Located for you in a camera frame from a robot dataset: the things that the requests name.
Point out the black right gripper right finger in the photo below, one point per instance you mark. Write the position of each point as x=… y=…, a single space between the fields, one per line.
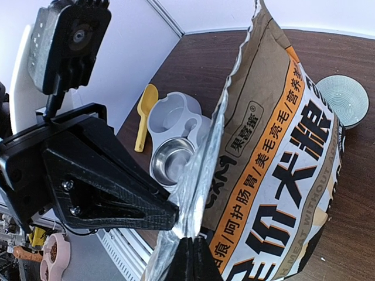
x=204 y=267

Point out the yellow plastic scoop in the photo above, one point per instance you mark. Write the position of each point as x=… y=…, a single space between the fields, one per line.
x=147 y=101

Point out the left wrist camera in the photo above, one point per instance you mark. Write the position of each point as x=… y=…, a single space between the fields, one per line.
x=65 y=40

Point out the light green ceramic bowl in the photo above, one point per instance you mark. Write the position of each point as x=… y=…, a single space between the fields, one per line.
x=347 y=97

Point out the pink pet feeder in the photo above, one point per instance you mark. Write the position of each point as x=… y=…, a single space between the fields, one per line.
x=56 y=257

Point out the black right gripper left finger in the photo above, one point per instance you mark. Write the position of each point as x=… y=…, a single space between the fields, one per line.
x=181 y=267

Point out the left aluminium frame post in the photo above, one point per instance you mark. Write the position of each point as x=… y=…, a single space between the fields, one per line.
x=167 y=17

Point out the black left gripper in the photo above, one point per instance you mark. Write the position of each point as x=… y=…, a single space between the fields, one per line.
x=78 y=167

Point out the steel bowl in feeder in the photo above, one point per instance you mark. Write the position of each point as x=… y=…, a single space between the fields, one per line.
x=169 y=160

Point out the front aluminium rail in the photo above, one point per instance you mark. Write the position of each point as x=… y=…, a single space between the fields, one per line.
x=127 y=249

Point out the dog food bag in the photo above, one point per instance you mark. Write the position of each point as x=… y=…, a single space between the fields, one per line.
x=259 y=188

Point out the grey double pet feeder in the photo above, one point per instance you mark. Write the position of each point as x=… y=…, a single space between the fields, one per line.
x=177 y=115

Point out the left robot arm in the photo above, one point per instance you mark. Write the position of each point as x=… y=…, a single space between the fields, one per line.
x=25 y=99

